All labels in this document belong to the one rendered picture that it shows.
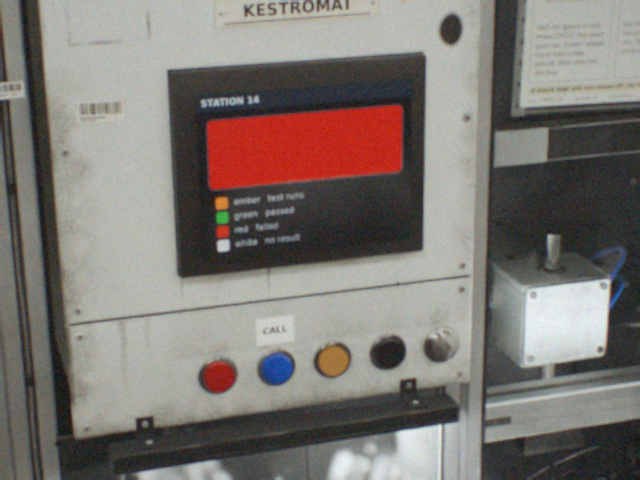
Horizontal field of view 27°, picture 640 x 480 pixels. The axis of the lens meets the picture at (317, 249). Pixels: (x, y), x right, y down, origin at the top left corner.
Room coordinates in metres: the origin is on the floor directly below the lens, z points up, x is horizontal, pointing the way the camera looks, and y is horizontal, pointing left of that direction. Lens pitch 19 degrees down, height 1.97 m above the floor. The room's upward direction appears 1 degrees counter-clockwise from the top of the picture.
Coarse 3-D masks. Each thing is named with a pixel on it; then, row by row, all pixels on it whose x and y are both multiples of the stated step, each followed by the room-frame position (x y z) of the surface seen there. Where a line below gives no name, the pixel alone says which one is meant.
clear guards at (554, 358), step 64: (512, 0) 1.29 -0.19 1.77; (576, 0) 1.31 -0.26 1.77; (512, 64) 1.29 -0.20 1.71; (576, 64) 1.32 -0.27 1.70; (512, 128) 1.30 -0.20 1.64; (576, 128) 1.32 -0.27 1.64; (512, 192) 1.30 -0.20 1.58; (576, 192) 1.32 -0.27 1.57; (512, 256) 1.30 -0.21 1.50; (576, 256) 1.32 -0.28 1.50; (512, 320) 1.30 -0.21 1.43; (576, 320) 1.32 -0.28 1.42; (512, 384) 1.30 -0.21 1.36; (576, 384) 1.32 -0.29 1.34; (64, 448) 1.16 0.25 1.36; (320, 448) 1.24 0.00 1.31; (384, 448) 1.26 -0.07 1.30
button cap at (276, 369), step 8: (272, 360) 1.20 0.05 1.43; (280, 360) 1.20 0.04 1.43; (288, 360) 1.21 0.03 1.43; (264, 368) 1.20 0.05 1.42; (272, 368) 1.20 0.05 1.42; (280, 368) 1.20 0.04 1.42; (288, 368) 1.20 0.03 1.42; (264, 376) 1.20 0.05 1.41; (272, 376) 1.20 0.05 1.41; (280, 376) 1.20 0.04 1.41; (288, 376) 1.20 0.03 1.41
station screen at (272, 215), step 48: (240, 96) 1.18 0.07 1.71; (288, 96) 1.19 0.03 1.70; (336, 96) 1.21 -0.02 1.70; (384, 96) 1.22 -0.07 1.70; (240, 192) 1.18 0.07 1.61; (288, 192) 1.19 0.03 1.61; (336, 192) 1.21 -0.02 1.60; (384, 192) 1.22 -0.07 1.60; (240, 240) 1.18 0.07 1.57; (288, 240) 1.19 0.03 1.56; (336, 240) 1.21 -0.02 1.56; (384, 240) 1.22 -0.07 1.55
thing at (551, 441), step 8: (552, 432) 1.51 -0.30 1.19; (560, 432) 1.52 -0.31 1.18; (568, 432) 1.52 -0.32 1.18; (576, 432) 1.52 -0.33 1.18; (512, 440) 1.54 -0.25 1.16; (520, 440) 1.51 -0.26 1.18; (528, 440) 1.50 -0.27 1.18; (536, 440) 1.51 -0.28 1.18; (544, 440) 1.51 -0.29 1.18; (552, 440) 1.51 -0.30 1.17; (560, 440) 1.52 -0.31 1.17; (568, 440) 1.52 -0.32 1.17; (576, 440) 1.52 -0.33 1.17; (520, 448) 1.51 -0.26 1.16; (528, 448) 1.50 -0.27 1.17; (536, 448) 1.51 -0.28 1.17; (544, 448) 1.51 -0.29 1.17; (552, 448) 1.51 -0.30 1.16; (560, 448) 1.52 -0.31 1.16
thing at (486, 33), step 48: (480, 0) 1.28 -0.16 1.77; (480, 48) 1.28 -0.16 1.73; (480, 96) 1.29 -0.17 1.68; (480, 144) 1.29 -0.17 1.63; (480, 192) 1.29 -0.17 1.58; (480, 240) 1.29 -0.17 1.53; (480, 288) 1.29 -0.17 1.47; (480, 336) 1.29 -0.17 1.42; (480, 384) 1.29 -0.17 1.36; (480, 432) 1.29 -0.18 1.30
